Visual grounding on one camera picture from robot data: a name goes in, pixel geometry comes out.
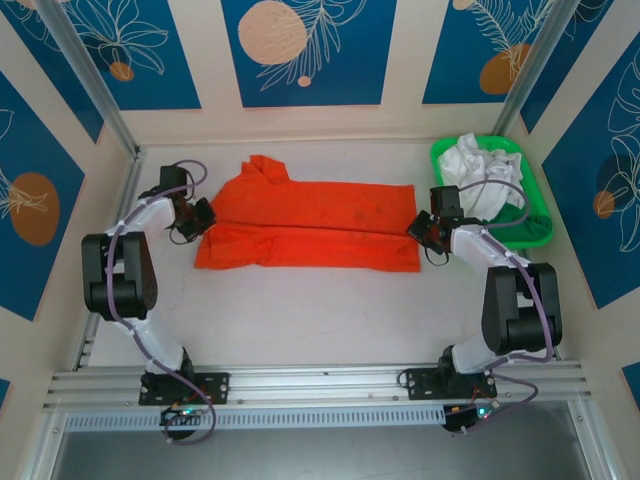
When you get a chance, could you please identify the green plastic tray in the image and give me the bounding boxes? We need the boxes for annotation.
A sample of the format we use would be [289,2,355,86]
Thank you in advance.
[429,134,557,251]

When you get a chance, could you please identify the orange t-shirt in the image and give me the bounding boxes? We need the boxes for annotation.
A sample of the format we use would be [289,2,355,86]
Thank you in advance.
[193,154,424,274]

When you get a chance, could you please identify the white t-shirt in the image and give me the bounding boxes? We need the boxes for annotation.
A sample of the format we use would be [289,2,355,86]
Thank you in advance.
[438,132,527,222]

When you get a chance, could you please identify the dark green t-shirt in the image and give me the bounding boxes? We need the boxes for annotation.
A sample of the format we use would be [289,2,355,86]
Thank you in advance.
[487,203,555,245]

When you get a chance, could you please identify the left controller board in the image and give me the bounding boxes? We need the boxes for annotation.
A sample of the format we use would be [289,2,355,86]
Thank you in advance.
[159,405,209,427]

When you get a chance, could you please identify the controller board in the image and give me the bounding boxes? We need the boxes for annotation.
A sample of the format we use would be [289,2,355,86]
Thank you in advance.
[444,403,501,434]
[159,405,209,427]

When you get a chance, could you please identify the right controller board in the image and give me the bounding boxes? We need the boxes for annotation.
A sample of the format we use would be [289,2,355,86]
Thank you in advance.
[444,403,501,434]

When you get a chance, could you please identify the left gripper thin black wire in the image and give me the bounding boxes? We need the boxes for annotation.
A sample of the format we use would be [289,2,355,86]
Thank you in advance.
[167,223,195,247]

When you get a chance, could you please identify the left aluminium side rail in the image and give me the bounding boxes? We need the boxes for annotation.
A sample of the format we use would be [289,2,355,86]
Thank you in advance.
[74,147,147,371]

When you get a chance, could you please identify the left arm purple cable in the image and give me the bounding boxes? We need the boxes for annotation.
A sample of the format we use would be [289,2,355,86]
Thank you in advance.
[102,158,219,447]

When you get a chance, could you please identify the left aluminium corner post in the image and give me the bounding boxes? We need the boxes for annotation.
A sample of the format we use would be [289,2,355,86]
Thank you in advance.
[37,0,140,157]

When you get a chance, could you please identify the aluminium corner post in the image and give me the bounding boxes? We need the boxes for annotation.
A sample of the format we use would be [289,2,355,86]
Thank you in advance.
[487,0,574,151]
[37,0,140,157]

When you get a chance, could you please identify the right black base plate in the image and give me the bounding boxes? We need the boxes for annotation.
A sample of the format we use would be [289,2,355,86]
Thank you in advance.
[402,368,499,401]

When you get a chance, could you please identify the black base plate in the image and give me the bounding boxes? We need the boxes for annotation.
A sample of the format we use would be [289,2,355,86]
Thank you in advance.
[138,372,231,407]
[402,368,499,401]

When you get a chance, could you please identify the right aluminium corner post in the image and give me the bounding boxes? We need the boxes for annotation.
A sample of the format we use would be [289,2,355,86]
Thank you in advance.
[487,0,574,151]

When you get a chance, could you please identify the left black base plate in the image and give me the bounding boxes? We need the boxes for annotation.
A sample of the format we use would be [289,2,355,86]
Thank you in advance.
[138,372,231,407]

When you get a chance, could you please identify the aluminium cross rail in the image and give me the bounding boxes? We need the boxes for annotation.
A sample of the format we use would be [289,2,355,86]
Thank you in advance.
[42,360,594,414]

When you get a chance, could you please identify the grey slotted cable duct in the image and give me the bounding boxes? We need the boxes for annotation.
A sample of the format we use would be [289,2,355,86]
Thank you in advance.
[64,405,446,432]

